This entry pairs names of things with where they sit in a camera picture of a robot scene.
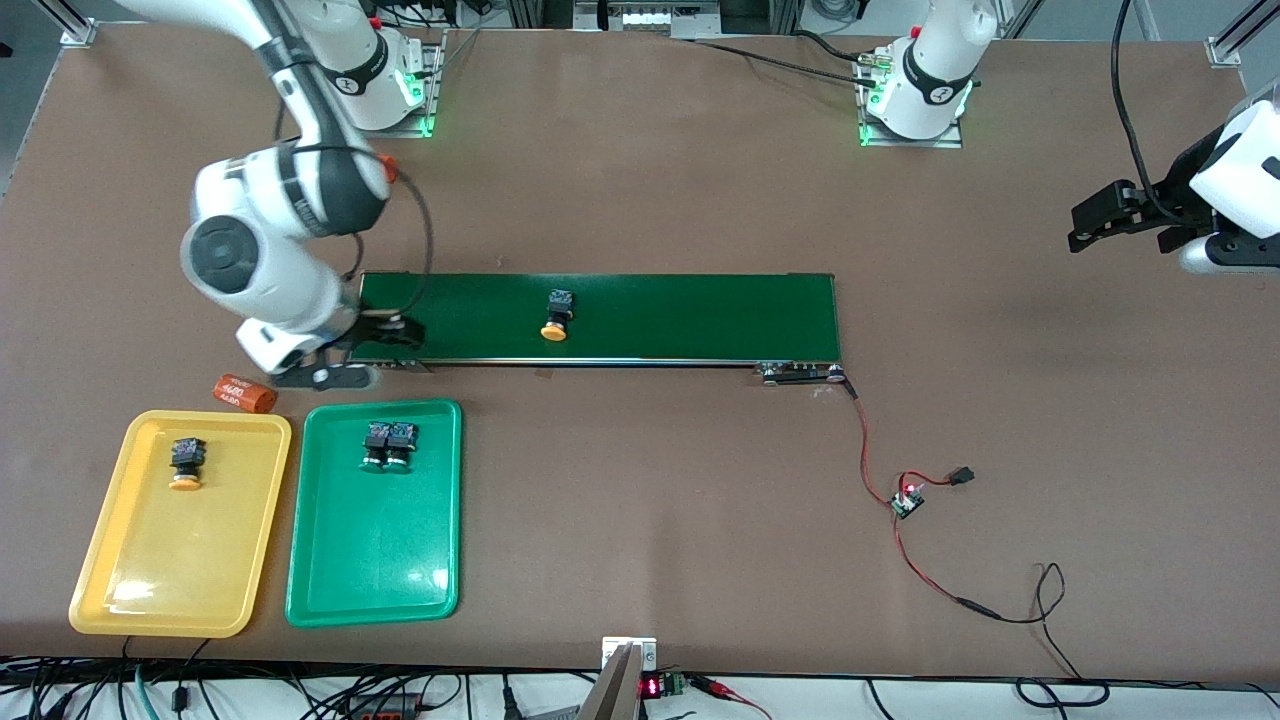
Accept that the yellow mushroom push button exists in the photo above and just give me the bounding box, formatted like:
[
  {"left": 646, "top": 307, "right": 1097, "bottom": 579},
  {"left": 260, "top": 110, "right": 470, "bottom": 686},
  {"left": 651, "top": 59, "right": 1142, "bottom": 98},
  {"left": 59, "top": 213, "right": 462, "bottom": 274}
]
[
  {"left": 168, "top": 437, "right": 207, "bottom": 493},
  {"left": 541, "top": 289, "right": 577, "bottom": 343}
]

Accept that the green plastic tray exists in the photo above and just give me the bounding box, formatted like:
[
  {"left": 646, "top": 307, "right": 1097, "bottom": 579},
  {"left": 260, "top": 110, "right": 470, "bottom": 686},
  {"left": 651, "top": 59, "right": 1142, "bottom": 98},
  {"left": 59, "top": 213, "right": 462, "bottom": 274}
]
[{"left": 285, "top": 398, "right": 464, "bottom": 628}]

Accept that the yellow plastic tray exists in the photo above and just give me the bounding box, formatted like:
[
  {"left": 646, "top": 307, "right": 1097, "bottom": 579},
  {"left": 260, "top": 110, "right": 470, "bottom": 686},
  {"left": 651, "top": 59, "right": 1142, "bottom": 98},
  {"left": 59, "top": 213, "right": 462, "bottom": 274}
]
[{"left": 68, "top": 409, "right": 293, "bottom": 638}]

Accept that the red lead black plug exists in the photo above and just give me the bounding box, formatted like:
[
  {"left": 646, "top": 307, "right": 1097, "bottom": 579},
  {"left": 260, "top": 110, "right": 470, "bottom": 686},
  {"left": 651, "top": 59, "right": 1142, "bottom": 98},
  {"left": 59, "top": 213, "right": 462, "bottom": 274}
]
[{"left": 900, "top": 466, "right": 976, "bottom": 491}]

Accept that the green conveyor belt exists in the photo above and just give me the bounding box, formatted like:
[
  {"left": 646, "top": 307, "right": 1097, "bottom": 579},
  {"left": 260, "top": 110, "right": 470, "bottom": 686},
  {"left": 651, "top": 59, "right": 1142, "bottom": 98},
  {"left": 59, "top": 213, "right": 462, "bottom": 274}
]
[{"left": 347, "top": 270, "right": 859, "bottom": 399}]

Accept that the red black power strip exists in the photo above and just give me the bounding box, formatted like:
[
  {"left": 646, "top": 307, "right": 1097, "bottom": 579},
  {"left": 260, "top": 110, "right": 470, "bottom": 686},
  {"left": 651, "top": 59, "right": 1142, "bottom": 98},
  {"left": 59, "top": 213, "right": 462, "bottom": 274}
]
[{"left": 345, "top": 690, "right": 429, "bottom": 720}]

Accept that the red clip lead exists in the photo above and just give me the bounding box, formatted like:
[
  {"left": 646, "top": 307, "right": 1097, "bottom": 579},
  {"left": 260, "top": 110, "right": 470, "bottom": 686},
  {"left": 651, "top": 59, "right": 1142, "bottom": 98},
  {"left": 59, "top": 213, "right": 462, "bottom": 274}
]
[{"left": 690, "top": 675, "right": 773, "bottom": 720}]

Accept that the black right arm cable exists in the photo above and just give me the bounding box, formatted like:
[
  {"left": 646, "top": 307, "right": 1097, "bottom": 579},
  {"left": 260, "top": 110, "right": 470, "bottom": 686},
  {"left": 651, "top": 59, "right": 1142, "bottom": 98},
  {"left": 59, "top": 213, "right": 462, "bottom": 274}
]
[{"left": 272, "top": 100, "right": 436, "bottom": 321}]

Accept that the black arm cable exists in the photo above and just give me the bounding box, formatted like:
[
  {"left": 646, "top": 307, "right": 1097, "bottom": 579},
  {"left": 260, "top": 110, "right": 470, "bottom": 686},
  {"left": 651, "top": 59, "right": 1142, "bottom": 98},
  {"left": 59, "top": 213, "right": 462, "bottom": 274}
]
[
  {"left": 1110, "top": 0, "right": 1191, "bottom": 226},
  {"left": 272, "top": 100, "right": 436, "bottom": 321}
]

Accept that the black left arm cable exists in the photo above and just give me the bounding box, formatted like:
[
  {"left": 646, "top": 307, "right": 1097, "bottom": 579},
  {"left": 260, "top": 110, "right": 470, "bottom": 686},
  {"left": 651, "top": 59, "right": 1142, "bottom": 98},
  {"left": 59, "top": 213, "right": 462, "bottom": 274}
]
[{"left": 1110, "top": 0, "right": 1191, "bottom": 226}]

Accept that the aluminium profile post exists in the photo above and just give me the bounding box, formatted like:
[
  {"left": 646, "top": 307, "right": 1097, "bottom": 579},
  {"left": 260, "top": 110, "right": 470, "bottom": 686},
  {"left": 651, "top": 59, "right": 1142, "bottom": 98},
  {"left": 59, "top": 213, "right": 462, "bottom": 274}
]
[
  {"left": 45, "top": 0, "right": 101, "bottom": 47},
  {"left": 1205, "top": 0, "right": 1280, "bottom": 69}
]

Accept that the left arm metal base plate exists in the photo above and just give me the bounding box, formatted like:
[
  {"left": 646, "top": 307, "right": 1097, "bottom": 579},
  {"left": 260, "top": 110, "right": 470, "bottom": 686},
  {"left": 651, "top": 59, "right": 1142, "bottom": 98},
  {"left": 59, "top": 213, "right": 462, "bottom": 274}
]
[{"left": 857, "top": 50, "right": 966, "bottom": 150}]

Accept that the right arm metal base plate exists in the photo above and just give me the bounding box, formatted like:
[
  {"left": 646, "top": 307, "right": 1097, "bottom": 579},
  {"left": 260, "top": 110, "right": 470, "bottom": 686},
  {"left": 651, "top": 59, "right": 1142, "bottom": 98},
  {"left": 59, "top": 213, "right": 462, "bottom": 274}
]
[{"left": 330, "top": 30, "right": 446, "bottom": 139}]

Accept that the red black motor wire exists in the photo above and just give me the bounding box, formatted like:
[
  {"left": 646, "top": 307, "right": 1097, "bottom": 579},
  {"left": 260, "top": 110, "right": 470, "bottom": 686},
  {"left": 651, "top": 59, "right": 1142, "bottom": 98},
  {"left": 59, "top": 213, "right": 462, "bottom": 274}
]
[{"left": 846, "top": 378, "right": 901, "bottom": 507}]

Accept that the black metal rack frame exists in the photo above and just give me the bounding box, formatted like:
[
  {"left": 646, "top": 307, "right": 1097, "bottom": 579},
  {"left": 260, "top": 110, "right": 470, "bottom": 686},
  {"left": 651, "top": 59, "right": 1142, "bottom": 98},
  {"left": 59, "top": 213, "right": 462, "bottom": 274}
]
[{"left": 505, "top": 0, "right": 806, "bottom": 41}]

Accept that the black cable on table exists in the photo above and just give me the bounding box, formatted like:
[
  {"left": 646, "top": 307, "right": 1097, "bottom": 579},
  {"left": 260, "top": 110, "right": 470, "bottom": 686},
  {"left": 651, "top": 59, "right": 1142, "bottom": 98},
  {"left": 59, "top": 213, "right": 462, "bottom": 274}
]
[{"left": 680, "top": 30, "right": 901, "bottom": 91}]

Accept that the grey metal camera bracket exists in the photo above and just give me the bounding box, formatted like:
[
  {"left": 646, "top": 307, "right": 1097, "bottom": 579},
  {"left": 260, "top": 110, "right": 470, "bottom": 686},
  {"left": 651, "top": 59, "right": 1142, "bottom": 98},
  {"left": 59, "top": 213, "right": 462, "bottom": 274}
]
[{"left": 600, "top": 636, "right": 659, "bottom": 720}]

